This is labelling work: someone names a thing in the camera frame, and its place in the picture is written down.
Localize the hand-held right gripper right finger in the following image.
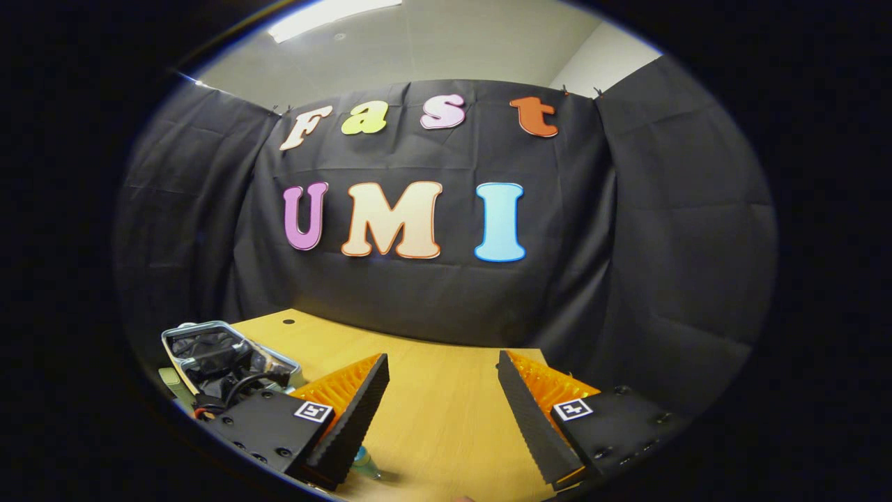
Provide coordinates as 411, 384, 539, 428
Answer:
498, 350, 691, 491

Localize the pale blue suitcase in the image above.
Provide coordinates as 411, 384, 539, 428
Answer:
157, 319, 305, 419

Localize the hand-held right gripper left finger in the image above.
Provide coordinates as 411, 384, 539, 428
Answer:
207, 352, 391, 491

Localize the blue glass bottle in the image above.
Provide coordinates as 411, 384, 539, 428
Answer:
351, 445, 383, 482

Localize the ceiling light panel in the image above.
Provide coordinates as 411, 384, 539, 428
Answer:
267, 0, 403, 44

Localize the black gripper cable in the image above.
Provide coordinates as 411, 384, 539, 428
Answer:
195, 372, 293, 419

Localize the black backdrop cloth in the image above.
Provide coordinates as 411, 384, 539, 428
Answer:
115, 54, 780, 419

